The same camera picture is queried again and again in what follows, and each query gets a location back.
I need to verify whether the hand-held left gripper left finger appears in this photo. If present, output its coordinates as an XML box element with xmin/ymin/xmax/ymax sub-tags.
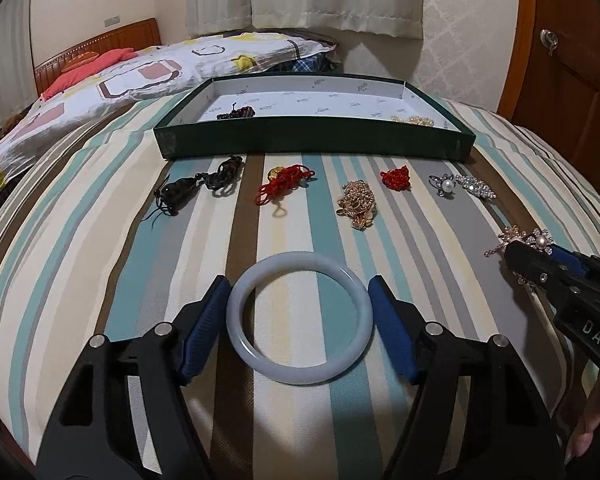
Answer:
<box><xmin>36</xmin><ymin>275</ymin><xmax>233</xmax><ymax>480</ymax></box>

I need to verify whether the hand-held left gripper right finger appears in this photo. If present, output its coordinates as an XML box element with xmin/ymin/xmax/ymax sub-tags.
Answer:
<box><xmin>367</xmin><ymin>275</ymin><xmax>566</xmax><ymax>480</ymax></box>

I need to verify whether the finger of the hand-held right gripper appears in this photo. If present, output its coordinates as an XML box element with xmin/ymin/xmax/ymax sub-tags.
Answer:
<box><xmin>550</xmin><ymin>245</ymin><xmax>600</xmax><ymax>286</ymax></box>
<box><xmin>504</xmin><ymin>241</ymin><xmax>586</xmax><ymax>313</ymax></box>

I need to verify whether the rose gold pearl brooch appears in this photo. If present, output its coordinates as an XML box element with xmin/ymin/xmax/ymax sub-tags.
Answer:
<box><xmin>484</xmin><ymin>225</ymin><xmax>555</xmax><ymax>288</ymax></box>

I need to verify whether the pale jade bangle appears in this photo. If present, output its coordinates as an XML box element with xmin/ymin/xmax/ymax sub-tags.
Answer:
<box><xmin>225</xmin><ymin>251</ymin><xmax>372</xmax><ymax>387</ymax></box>

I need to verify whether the long rhinestone brooch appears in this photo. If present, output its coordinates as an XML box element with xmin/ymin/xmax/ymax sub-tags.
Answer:
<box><xmin>454</xmin><ymin>174</ymin><xmax>497</xmax><ymax>202</ymax></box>

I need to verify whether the silver pearl ring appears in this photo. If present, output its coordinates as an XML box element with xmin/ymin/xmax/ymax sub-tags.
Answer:
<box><xmin>427</xmin><ymin>173</ymin><xmax>456</xmax><ymax>200</ymax></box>

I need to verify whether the gold chain necklace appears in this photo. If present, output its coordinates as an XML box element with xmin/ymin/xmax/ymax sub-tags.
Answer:
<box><xmin>336</xmin><ymin>180</ymin><xmax>378</xmax><ymax>232</ymax></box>

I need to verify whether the black cord pendant necklace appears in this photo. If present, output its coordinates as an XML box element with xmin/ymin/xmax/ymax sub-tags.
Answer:
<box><xmin>141</xmin><ymin>154</ymin><xmax>244</xmax><ymax>222</ymax></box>

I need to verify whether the small red knotted cord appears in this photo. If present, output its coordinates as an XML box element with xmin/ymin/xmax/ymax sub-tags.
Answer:
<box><xmin>379</xmin><ymin>164</ymin><xmax>412</xmax><ymax>194</ymax></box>

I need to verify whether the red cord gold pendant necklace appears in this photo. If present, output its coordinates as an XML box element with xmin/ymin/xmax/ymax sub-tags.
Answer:
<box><xmin>257</xmin><ymin>163</ymin><xmax>317</xmax><ymax>211</ymax></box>

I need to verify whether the green cardboard box tray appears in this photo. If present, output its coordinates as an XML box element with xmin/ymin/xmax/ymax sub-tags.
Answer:
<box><xmin>152</xmin><ymin>73</ymin><xmax>477</xmax><ymax>162</ymax></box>

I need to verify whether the dark red bead bracelet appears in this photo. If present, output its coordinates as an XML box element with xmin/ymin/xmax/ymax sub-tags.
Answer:
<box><xmin>216</xmin><ymin>101</ymin><xmax>256</xmax><ymax>121</ymax></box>

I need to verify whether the person's right hand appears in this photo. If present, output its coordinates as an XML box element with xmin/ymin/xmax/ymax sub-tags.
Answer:
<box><xmin>565</xmin><ymin>379</ymin><xmax>600</xmax><ymax>465</ymax></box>

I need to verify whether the wooden door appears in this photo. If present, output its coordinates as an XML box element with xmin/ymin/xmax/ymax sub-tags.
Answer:
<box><xmin>495</xmin><ymin>0</ymin><xmax>600</xmax><ymax>171</ymax></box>

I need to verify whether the patterned white pillow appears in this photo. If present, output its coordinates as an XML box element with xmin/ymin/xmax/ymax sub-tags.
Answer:
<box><xmin>0</xmin><ymin>32</ymin><xmax>338</xmax><ymax>211</ymax></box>

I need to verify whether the blue plaid cloth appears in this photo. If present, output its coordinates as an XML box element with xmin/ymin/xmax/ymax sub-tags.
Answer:
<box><xmin>267</xmin><ymin>50</ymin><xmax>341</xmax><ymax>78</ymax></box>

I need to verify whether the red pillow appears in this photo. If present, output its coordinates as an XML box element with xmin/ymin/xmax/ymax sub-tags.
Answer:
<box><xmin>40</xmin><ymin>47</ymin><xmax>136</xmax><ymax>100</ymax></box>

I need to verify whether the wooden headboard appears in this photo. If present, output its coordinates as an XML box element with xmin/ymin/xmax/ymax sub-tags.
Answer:
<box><xmin>32</xmin><ymin>17</ymin><xmax>162</xmax><ymax>96</ymax></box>

